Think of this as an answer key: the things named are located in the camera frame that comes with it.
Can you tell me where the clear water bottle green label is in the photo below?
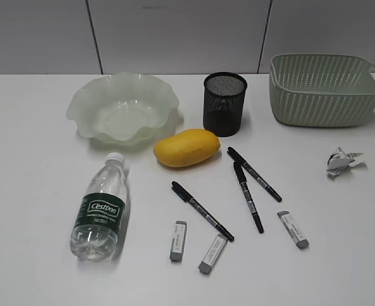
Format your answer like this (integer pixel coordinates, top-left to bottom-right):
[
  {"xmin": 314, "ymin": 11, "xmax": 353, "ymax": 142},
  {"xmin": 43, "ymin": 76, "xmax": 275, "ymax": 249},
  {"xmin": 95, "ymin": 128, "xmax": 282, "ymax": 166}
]
[{"xmin": 70, "ymin": 152, "xmax": 129, "ymax": 262}]

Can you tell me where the grey white eraser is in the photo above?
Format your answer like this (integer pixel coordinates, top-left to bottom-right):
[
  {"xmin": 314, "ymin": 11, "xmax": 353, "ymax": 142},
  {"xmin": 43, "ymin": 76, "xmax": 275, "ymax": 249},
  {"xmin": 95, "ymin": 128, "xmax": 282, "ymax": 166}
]
[
  {"xmin": 198, "ymin": 234, "xmax": 228, "ymax": 275},
  {"xmin": 277, "ymin": 210, "xmax": 309, "ymax": 249},
  {"xmin": 170, "ymin": 221, "xmax": 187, "ymax": 262}
]

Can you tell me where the pale green wavy plate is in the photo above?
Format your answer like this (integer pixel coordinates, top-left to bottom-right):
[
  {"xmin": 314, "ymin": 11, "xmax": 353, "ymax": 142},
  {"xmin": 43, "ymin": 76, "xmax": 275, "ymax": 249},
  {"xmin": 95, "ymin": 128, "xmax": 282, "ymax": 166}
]
[{"xmin": 66, "ymin": 72, "xmax": 179, "ymax": 146}]

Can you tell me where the black marker pen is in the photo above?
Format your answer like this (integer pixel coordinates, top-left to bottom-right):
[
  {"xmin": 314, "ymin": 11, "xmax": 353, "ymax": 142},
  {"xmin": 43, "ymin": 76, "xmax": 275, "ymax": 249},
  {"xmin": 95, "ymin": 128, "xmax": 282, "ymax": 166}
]
[
  {"xmin": 227, "ymin": 147, "xmax": 283, "ymax": 203},
  {"xmin": 171, "ymin": 181, "xmax": 235, "ymax": 242},
  {"xmin": 233, "ymin": 161, "xmax": 264, "ymax": 234}
]

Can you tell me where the yellow mango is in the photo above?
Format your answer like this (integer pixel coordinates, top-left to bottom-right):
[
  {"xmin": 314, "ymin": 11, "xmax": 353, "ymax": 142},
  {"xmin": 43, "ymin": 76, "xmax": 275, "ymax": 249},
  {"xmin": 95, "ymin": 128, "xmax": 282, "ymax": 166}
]
[{"xmin": 153, "ymin": 129, "xmax": 221, "ymax": 168}]

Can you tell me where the white waste paper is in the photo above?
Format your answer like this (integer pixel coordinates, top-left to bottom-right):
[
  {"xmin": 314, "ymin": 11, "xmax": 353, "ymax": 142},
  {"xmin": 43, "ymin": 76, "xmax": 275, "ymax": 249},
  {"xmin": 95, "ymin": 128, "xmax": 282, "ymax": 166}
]
[{"xmin": 326, "ymin": 147, "xmax": 367, "ymax": 179}]

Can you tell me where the green plastic woven basket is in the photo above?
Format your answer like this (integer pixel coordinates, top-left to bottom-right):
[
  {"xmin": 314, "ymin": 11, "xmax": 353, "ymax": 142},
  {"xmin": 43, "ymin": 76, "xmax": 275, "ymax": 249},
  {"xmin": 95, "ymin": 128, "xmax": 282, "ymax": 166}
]
[{"xmin": 269, "ymin": 54, "xmax": 375, "ymax": 128}]

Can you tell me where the black mesh pen holder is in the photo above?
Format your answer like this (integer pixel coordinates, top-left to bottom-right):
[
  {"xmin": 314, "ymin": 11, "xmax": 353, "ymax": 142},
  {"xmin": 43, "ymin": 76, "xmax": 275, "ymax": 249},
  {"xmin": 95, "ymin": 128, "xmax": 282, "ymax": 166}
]
[{"xmin": 203, "ymin": 72, "xmax": 247, "ymax": 137}]

